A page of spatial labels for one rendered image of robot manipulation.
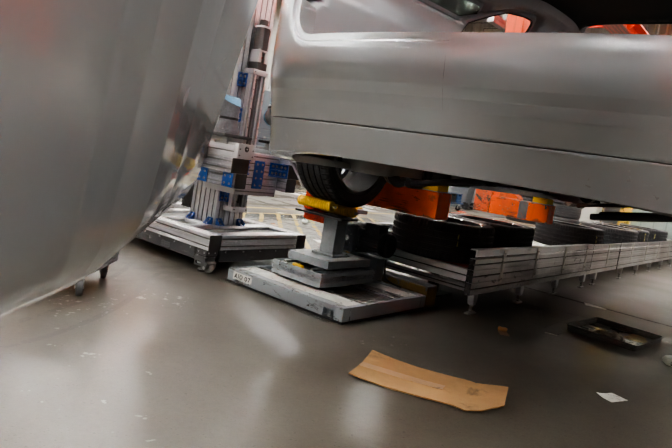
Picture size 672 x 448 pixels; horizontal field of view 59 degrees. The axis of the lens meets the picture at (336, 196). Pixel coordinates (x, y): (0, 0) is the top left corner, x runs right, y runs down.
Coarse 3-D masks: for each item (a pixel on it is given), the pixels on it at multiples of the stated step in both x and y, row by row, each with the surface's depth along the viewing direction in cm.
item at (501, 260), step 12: (480, 252) 349; (492, 252) 363; (504, 252) 376; (516, 252) 394; (528, 252) 411; (540, 252) 430; (552, 252) 462; (564, 252) 478; (576, 252) 499; (588, 252) 528; (480, 264) 354; (492, 264) 365; (504, 264) 379; (516, 264) 397; (528, 264) 415; (564, 264) 477
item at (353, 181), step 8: (336, 168) 320; (352, 176) 361; (360, 176) 359; (368, 176) 356; (376, 176) 353; (344, 184) 327; (352, 184) 354; (360, 184) 352; (368, 184) 350; (352, 192) 334; (360, 192) 340
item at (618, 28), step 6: (618, 24) 742; (624, 24) 787; (630, 24) 795; (636, 24) 805; (612, 30) 772; (618, 30) 767; (624, 30) 763; (630, 30) 814; (636, 30) 833; (642, 30) 828
